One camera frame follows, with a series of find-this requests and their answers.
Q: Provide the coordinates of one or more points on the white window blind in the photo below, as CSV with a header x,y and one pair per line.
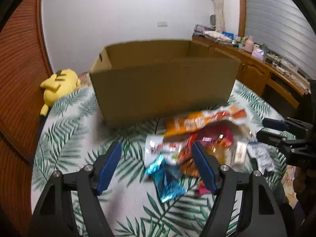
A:
x,y
276,17

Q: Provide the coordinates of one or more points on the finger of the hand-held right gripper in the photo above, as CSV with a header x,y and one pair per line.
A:
x,y
271,138
274,124

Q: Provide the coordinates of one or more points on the beige bar packet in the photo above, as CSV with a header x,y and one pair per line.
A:
x,y
240,153

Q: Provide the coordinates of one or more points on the orange snack packet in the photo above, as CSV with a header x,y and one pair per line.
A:
x,y
219,153

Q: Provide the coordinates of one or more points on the yellow plush toy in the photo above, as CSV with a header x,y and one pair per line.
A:
x,y
59,84

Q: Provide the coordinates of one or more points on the large orange snack bag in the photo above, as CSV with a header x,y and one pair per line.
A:
x,y
195,122

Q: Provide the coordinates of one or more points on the wooden cabinet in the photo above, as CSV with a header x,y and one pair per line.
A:
x,y
256,71

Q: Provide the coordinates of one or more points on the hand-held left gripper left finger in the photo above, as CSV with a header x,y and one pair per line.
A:
x,y
109,167

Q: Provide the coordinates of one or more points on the wooden window post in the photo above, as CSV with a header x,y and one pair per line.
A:
x,y
242,7

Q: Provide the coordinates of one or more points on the small grey fan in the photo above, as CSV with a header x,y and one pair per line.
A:
x,y
213,19

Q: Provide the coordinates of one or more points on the pale hanging curtain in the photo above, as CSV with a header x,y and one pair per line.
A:
x,y
218,2

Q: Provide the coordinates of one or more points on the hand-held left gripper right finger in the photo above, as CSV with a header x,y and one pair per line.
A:
x,y
203,167

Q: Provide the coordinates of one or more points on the wooden louvre door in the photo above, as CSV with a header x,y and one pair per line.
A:
x,y
19,79

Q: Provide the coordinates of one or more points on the blue box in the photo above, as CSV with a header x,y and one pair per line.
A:
x,y
227,34

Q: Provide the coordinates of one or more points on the white power strip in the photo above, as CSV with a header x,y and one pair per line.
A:
x,y
281,66

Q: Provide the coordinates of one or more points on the dark cloth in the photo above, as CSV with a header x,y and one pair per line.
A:
x,y
303,202

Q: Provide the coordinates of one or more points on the pile of folded cloths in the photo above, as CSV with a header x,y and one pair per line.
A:
x,y
209,33

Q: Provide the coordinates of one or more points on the brown cardboard box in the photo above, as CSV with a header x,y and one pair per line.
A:
x,y
160,88

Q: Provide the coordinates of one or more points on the white red snack packet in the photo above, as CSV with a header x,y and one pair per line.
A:
x,y
160,148

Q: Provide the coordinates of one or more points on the white wall outlet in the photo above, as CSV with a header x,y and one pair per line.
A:
x,y
162,24

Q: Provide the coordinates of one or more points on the floral printed cloth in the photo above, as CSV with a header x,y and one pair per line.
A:
x,y
290,180

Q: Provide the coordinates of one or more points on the shiny blue snack packet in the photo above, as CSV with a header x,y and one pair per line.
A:
x,y
165,180

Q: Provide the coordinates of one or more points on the pink bottle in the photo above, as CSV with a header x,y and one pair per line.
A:
x,y
249,44

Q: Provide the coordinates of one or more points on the pink snack packet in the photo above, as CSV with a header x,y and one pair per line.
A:
x,y
212,135

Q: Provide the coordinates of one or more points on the leaf print blanket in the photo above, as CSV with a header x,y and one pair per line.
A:
x,y
74,138

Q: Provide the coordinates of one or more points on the purple tissue box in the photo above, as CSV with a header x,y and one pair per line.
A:
x,y
258,54

